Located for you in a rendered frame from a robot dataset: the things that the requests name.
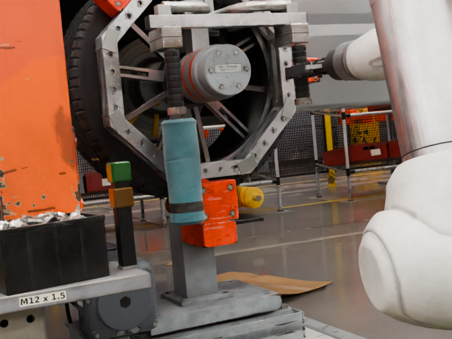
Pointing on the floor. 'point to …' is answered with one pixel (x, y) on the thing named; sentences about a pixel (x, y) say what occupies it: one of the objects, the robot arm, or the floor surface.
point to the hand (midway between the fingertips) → (300, 72)
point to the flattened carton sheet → (274, 282)
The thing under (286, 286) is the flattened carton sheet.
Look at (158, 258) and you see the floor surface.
